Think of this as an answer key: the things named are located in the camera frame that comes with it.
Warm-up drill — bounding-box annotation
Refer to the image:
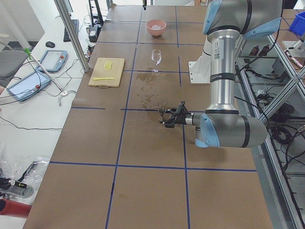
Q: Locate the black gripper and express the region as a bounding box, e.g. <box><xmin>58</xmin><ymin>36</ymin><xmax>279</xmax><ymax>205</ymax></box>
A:
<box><xmin>164</xmin><ymin>108</ymin><xmax>188</xmax><ymax>128</ymax></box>

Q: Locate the steel jigger cup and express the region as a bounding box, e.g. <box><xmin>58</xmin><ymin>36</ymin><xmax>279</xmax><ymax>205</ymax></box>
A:
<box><xmin>158</xmin><ymin>107</ymin><xmax>166</xmax><ymax>123</ymax></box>

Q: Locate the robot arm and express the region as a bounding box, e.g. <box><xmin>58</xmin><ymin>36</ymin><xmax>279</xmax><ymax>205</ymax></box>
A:
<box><xmin>160</xmin><ymin>0</ymin><xmax>283</xmax><ymax>148</ymax></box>

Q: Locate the clear wine glass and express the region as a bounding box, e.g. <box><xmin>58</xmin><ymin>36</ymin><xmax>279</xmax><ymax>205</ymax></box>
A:
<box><xmin>151</xmin><ymin>49</ymin><xmax>162</xmax><ymax>75</ymax></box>

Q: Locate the clear ice cubes pile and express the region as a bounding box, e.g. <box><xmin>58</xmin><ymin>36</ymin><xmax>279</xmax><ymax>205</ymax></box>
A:
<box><xmin>151</xmin><ymin>25</ymin><xmax>162</xmax><ymax>30</ymax></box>

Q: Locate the yellow plastic knife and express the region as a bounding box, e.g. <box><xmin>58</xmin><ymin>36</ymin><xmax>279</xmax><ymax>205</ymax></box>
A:
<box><xmin>93</xmin><ymin>77</ymin><xmax>116</xmax><ymax>81</ymax></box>

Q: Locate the bamboo cutting board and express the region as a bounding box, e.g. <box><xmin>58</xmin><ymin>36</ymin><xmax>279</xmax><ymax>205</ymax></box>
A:
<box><xmin>88</xmin><ymin>58</ymin><xmax>125</xmax><ymax>87</ymax></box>

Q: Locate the pink bowl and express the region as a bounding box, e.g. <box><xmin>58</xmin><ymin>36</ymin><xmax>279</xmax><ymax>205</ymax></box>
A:
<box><xmin>146</xmin><ymin>19</ymin><xmax>167</xmax><ymax>37</ymax></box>

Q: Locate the teach pendant far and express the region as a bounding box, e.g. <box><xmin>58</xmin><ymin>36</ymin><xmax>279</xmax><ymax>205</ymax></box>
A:
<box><xmin>39</xmin><ymin>50</ymin><xmax>68</xmax><ymax>73</ymax></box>

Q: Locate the teach pendant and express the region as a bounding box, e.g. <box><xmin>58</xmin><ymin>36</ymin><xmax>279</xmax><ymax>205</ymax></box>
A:
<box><xmin>7</xmin><ymin>71</ymin><xmax>51</xmax><ymax>102</ymax></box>
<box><xmin>39</xmin><ymin>50</ymin><xmax>68</xmax><ymax>73</ymax></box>

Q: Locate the black keyboard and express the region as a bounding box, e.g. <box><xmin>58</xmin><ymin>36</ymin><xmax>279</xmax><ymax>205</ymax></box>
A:
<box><xmin>63</xmin><ymin>19</ymin><xmax>80</xmax><ymax>42</ymax></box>

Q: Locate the teach pendant near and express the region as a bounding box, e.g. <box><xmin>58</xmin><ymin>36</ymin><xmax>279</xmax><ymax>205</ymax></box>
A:
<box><xmin>7</xmin><ymin>71</ymin><xmax>51</xmax><ymax>102</ymax></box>

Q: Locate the black computer mouse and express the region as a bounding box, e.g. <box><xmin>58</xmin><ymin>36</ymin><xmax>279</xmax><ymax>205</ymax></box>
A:
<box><xmin>45</xmin><ymin>41</ymin><xmax>55</xmax><ymax>48</ymax></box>

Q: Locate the blue storage bin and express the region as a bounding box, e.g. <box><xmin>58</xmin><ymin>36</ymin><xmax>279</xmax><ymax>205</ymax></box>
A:
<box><xmin>289</xmin><ymin>11</ymin><xmax>305</xmax><ymax>36</ymax></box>

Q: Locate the metal rod green clamp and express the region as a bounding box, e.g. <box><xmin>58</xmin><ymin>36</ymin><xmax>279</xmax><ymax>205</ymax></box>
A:
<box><xmin>23</xmin><ymin>48</ymin><xmax>68</xmax><ymax>96</ymax></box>

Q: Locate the grey office chair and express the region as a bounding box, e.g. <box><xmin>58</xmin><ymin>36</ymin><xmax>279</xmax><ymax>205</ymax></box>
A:
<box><xmin>0</xmin><ymin>42</ymin><xmax>28</xmax><ymax>88</ymax></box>

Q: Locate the red cylinder bottle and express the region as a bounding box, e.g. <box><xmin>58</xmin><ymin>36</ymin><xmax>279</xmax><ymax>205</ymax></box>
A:
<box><xmin>0</xmin><ymin>199</ymin><xmax>31</xmax><ymax>218</ymax></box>

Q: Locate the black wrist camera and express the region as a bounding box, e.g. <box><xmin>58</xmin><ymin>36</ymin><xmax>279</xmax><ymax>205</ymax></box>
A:
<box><xmin>176</xmin><ymin>101</ymin><xmax>187</xmax><ymax>115</ymax></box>

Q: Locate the aluminium frame post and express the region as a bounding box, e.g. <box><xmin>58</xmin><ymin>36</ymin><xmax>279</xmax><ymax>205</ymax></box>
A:
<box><xmin>54</xmin><ymin>0</ymin><xmax>90</xmax><ymax>73</ymax></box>

